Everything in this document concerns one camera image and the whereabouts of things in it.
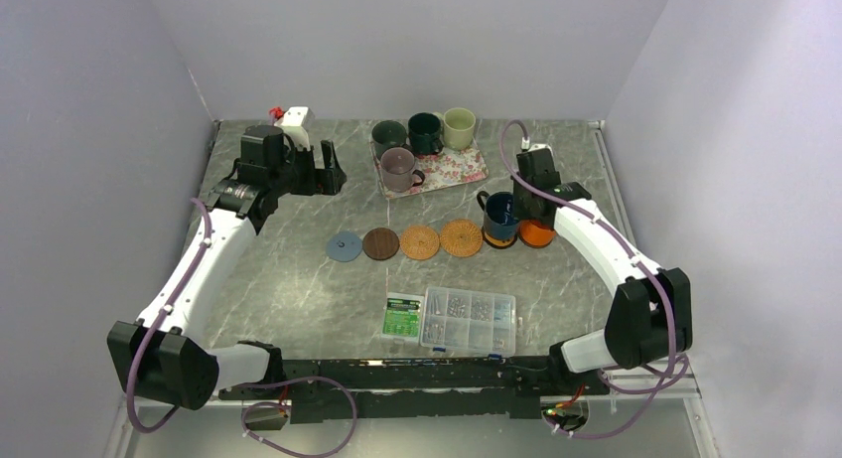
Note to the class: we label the black orange round coaster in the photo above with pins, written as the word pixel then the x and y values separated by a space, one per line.
pixel 500 243

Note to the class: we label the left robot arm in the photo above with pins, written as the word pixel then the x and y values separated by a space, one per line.
pixel 160 355

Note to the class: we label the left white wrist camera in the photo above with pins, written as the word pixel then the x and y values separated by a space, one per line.
pixel 294 121

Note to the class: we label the clear plastic screw organizer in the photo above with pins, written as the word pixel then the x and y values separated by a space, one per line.
pixel 466 321

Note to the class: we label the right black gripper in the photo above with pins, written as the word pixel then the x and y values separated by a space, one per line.
pixel 520 213

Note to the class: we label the blue smiley coaster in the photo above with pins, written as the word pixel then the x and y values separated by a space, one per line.
pixel 344 246

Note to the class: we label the dark green mug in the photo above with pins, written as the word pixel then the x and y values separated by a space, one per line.
pixel 425 134

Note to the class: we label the aluminium frame rail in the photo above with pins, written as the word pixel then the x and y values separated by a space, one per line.
pixel 631 392

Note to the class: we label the lilac mug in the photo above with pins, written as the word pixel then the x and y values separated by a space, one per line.
pixel 399 171

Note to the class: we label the green label small box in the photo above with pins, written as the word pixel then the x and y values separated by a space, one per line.
pixel 402 318

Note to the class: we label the grey mug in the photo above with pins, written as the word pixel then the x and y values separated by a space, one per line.
pixel 388 134

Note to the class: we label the right side aluminium rail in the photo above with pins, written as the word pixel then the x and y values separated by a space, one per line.
pixel 623 185

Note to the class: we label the navy blue mug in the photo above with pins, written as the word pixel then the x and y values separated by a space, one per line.
pixel 499 220

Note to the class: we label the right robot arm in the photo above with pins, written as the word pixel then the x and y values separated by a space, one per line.
pixel 650 317

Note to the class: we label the cream mug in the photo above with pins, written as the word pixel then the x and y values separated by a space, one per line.
pixel 458 125

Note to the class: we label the floral tray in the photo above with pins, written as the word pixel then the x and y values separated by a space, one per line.
pixel 448 169

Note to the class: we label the dark wood coaster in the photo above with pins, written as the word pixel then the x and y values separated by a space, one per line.
pixel 380 243

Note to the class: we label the orange mug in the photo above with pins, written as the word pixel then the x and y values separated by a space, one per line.
pixel 534 234

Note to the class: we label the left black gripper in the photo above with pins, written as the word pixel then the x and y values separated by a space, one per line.
pixel 324 181

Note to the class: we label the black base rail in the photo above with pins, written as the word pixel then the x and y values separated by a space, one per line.
pixel 517 387

